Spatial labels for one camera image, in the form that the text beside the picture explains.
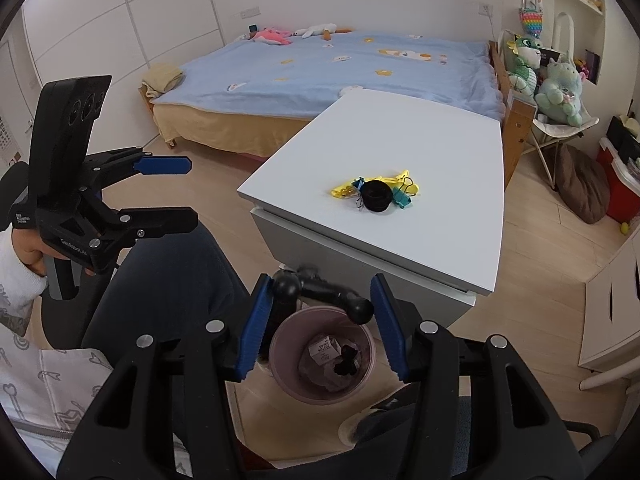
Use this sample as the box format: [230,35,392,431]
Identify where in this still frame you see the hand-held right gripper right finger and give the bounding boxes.
[370,274,586,480]

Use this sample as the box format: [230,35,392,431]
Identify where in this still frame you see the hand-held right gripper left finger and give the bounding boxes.
[60,274,281,480]

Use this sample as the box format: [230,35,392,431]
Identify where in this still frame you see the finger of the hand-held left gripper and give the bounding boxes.
[95,195,199,242]
[82,146,193,196]

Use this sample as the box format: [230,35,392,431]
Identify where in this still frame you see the pink waste bin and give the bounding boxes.
[268,307,377,405]

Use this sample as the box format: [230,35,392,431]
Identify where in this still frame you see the black socks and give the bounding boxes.
[334,344,362,377]

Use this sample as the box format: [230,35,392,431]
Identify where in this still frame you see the white cardboard box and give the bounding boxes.
[308,336,344,364]

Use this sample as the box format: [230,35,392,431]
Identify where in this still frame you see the black pen-shaped tube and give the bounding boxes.
[271,267,376,326]

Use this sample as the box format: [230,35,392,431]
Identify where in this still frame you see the person's left forearm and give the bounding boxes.
[0,232,48,335]

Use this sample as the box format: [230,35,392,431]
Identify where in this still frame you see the person's left hand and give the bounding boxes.
[10,230,51,278]

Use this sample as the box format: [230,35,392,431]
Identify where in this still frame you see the black office chair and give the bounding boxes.
[0,161,603,480]

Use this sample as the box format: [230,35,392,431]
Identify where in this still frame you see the person's left leg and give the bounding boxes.
[80,222,261,362]

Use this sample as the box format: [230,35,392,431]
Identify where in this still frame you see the person's leg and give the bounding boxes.
[80,222,261,362]
[350,394,566,480]

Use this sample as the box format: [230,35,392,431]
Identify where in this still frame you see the yellow bed sheet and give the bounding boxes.
[152,102,315,159]

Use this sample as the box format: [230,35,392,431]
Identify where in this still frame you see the person's right leg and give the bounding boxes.
[350,394,566,480]

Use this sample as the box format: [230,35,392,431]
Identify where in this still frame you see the white low cabinet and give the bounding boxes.
[236,87,503,333]

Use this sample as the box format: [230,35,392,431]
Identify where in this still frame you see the crumpled plastic bag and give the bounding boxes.
[299,355,371,394]

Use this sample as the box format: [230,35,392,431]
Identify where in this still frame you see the yellow folded blanket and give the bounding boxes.
[142,63,185,99]

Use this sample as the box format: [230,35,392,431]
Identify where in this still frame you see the dark slipper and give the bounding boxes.
[339,405,401,449]

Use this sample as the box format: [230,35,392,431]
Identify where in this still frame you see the teal binder clip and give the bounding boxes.
[391,179,420,209]

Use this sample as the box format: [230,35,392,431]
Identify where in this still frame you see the black hair scrunchie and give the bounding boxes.
[360,180,396,214]

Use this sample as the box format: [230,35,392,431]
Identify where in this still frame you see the yellow hair clip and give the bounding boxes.
[331,170,422,200]

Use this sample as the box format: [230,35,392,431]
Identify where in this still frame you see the white wardrobe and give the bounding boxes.
[20,0,227,126]

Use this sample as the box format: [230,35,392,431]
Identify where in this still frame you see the pink plush toy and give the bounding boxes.
[250,27,293,45]

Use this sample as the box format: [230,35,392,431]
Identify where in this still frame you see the blue printed blanket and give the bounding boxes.
[152,27,504,122]

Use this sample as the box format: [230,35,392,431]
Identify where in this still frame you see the white goose plush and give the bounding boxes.
[294,23,353,41]

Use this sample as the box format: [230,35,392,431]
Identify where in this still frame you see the white patterned hoodie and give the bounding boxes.
[0,330,194,480]

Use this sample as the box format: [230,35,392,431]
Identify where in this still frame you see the white drawer chest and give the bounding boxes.
[579,232,640,392]

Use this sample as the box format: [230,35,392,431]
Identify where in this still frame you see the wooden bed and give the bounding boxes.
[139,27,532,192]

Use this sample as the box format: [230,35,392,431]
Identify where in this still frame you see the brown cushion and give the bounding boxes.
[556,145,612,225]

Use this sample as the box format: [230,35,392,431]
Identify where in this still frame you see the white folding chair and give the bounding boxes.
[525,112,601,189]

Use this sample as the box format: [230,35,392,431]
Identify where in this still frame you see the red storage box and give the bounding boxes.
[595,137,640,224]

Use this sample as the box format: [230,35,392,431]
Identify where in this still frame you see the teal dinosaur plush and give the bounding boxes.
[535,57,586,127]

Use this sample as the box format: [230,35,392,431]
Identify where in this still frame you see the green dragon plush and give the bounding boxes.
[505,34,542,96]

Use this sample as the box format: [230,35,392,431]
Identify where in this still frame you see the black bag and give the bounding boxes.
[606,116,640,164]

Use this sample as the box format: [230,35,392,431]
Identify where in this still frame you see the dark box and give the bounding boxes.
[584,49,604,82]

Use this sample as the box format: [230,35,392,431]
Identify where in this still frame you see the white arched stand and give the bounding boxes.
[554,11,575,61]

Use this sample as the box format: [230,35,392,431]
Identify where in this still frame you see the white shelf unit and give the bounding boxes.
[547,0,609,87]

